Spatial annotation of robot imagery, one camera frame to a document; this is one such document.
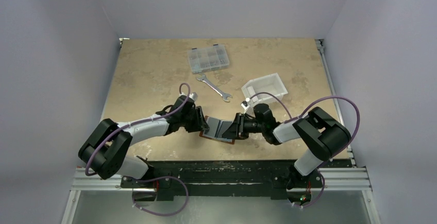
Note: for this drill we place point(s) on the brown leather card holder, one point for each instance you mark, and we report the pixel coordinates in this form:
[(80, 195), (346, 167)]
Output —
[(216, 128)]

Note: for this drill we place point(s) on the silver open-end wrench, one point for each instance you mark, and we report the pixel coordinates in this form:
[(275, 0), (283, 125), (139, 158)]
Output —
[(225, 96)]

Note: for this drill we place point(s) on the white card in bin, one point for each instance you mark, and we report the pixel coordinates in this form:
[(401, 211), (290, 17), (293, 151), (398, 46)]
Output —
[(248, 91)]

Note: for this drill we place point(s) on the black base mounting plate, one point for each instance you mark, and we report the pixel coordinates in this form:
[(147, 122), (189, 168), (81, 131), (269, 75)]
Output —
[(248, 178)]

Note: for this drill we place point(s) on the clear plastic screw organizer box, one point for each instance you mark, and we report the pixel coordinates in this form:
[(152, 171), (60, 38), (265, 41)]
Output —
[(208, 59)]

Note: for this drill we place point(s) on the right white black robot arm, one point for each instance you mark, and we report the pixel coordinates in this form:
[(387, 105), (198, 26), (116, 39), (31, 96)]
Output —
[(323, 135)]

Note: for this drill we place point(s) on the white plastic bin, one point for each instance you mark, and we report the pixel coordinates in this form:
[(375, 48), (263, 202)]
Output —
[(267, 84)]

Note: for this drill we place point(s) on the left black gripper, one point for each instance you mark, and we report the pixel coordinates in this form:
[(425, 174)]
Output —
[(200, 124)]

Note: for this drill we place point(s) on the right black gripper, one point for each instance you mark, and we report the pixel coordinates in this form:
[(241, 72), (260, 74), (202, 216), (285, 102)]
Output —
[(240, 126)]

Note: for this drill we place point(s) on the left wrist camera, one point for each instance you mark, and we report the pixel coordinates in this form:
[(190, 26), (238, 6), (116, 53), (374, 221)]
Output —
[(193, 96)]

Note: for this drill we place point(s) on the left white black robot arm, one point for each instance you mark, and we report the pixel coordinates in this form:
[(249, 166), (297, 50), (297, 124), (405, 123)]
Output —
[(105, 150)]

